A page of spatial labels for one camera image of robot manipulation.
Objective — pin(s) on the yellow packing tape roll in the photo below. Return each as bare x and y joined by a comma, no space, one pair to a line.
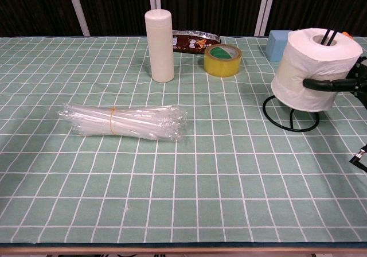
220,66

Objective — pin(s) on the blue foam cube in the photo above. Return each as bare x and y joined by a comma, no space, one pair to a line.
276,46

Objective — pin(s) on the white toilet paper roll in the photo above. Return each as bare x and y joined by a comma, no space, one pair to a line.
312,64

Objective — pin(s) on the brown foil snack packet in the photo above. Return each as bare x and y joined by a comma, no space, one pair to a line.
190,43

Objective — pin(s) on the cream cylindrical bottle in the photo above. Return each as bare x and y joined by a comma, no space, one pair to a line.
159,47

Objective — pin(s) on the dark folding screen panel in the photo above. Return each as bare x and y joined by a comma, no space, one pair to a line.
212,4
31,7
324,4
114,7

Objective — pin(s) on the orange rubber chicken toy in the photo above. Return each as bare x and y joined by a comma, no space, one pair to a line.
347,34

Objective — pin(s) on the bundle of clear straws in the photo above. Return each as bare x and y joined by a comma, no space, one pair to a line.
126,122

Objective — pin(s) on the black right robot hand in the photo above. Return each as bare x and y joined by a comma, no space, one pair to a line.
329,85

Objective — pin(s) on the green checkered tablecloth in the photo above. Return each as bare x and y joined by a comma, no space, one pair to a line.
183,182

